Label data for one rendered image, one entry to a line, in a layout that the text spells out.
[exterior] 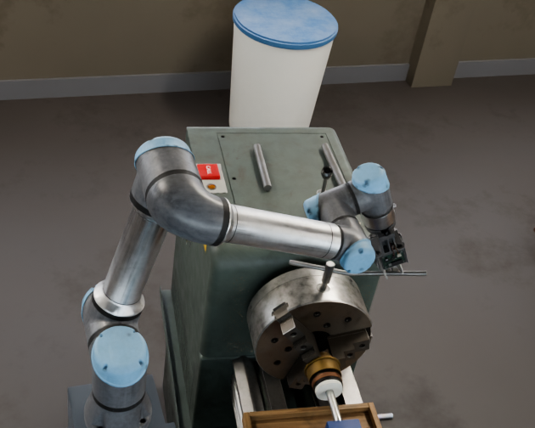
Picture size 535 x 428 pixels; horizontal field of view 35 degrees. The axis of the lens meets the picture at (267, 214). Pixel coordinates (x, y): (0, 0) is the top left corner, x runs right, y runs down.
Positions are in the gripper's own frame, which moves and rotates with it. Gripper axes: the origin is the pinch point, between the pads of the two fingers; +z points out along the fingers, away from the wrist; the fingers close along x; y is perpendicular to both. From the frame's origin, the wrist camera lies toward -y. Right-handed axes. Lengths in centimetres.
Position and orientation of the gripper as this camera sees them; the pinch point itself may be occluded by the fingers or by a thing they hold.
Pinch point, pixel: (390, 268)
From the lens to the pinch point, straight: 210.4
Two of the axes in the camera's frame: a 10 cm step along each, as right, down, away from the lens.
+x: 9.5, -3.2, -0.3
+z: 2.5, 6.8, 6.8
